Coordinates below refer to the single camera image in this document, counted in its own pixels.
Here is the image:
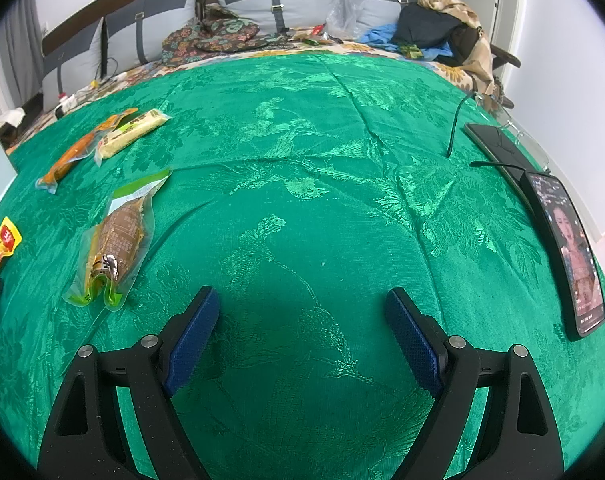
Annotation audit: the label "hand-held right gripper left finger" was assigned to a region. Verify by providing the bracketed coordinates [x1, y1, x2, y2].
[36, 286, 222, 480]

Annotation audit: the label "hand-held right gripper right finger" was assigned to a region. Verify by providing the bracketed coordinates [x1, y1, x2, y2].
[385, 287, 565, 480]

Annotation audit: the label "yellow-rimmed orange snack packet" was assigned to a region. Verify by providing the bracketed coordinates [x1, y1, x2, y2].
[0, 216, 23, 322]

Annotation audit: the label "brown snack packet green top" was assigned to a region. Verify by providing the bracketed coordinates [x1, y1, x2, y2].
[62, 169, 173, 312]

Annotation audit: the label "long orange snack packet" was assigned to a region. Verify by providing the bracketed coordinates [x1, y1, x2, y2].
[35, 108, 139, 195]

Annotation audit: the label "pale yellow snack packet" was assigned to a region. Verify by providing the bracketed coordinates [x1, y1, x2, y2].
[92, 108, 173, 167]

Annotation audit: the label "green floral blanket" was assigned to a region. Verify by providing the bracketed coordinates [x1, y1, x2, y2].
[0, 51, 605, 480]

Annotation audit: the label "black phone with screen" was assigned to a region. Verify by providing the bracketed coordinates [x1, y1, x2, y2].
[523, 171, 605, 339]

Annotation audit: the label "white power strip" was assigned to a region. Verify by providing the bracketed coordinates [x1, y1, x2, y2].
[54, 79, 102, 117]

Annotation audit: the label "plain black phone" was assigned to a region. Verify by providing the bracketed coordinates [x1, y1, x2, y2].
[463, 123, 539, 197]

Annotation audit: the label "grey curtain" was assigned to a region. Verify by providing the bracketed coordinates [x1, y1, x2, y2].
[0, 0, 46, 126]

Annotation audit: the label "clear eyeglasses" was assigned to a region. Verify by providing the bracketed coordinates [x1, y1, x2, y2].
[473, 91, 551, 172]

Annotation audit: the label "colourful floral bedsheet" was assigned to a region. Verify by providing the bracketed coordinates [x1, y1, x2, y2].
[2, 37, 485, 157]

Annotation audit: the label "beige patterned cloth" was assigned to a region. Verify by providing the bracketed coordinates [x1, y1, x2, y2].
[417, 0, 498, 97]

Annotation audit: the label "blue cloth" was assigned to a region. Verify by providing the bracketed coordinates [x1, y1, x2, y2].
[359, 25, 455, 61]

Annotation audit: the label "dark floral cloth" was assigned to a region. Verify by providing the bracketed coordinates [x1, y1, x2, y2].
[161, 2, 289, 63]

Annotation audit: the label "black bag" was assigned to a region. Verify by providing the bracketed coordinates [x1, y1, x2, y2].
[391, 2, 475, 61]

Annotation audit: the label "clear plastic bag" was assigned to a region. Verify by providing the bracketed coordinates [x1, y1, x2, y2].
[326, 0, 370, 41]

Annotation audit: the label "black cable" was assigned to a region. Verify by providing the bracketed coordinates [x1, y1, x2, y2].
[446, 91, 479, 158]

